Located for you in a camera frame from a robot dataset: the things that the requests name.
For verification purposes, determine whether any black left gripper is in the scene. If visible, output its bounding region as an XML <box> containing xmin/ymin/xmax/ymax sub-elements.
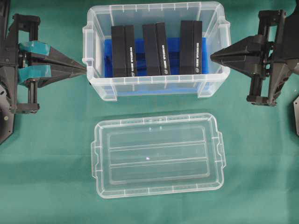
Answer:
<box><xmin>0</xmin><ymin>14</ymin><xmax>86</xmax><ymax>114</ymax></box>

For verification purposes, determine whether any black realsense box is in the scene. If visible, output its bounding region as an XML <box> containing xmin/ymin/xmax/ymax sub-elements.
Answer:
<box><xmin>142</xmin><ymin>22</ymin><xmax>171</xmax><ymax>76</ymax></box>
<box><xmin>111</xmin><ymin>25</ymin><xmax>138</xmax><ymax>77</ymax></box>
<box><xmin>179</xmin><ymin>21</ymin><xmax>202</xmax><ymax>75</ymax></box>

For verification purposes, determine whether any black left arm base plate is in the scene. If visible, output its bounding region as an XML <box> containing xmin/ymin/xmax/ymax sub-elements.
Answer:
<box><xmin>0</xmin><ymin>81</ymin><xmax>16</xmax><ymax>147</ymax></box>

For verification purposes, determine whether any black RealSense box middle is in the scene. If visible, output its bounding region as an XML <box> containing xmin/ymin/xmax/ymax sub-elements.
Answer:
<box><xmin>142</xmin><ymin>22</ymin><xmax>171</xmax><ymax>76</ymax></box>

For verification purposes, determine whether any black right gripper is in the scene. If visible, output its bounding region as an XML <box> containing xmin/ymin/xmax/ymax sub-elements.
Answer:
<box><xmin>210</xmin><ymin>9</ymin><xmax>299</xmax><ymax>106</ymax></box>

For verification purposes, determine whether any clear plastic storage box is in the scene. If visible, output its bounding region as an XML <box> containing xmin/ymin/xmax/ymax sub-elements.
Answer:
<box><xmin>83</xmin><ymin>1</ymin><xmax>231</xmax><ymax>101</ymax></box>

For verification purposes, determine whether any black RealSense box right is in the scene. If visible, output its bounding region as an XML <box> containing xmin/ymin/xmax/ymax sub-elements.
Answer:
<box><xmin>179</xmin><ymin>21</ymin><xmax>202</xmax><ymax>75</ymax></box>

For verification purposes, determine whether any black RealSense box left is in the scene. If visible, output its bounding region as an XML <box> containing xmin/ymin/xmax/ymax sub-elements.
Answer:
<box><xmin>111</xmin><ymin>25</ymin><xmax>138</xmax><ymax>77</ymax></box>

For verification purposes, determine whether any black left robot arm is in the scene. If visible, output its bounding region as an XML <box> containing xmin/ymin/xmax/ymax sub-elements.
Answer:
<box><xmin>0</xmin><ymin>0</ymin><xmax>86</xmax><ymax>114</ymax></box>

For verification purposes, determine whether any clear plastic box lid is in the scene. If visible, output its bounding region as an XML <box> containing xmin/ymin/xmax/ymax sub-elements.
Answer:
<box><xmin>91</xmin><ymin>113</ymin><xmax>227</xmax><ymax>199</ymax></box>

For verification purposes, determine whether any blue foam liner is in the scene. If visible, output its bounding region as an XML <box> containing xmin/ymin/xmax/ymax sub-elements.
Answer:
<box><xmin>104</xmin><ymin>37</ymin><xmax>209</xmax><ymax>97</ymax></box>

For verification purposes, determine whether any green table cloth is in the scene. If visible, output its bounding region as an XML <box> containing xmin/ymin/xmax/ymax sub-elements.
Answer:
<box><xmin>0</xmin><ymin>0</ymin><xmax>299</xmax><ymax>224</ymax></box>

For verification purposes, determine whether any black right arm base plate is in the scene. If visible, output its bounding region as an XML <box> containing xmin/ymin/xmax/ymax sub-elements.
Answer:
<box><xmin>293</xmin><ymin>96</ymin><xmax>299</xmax><ymax>136</ymax></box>

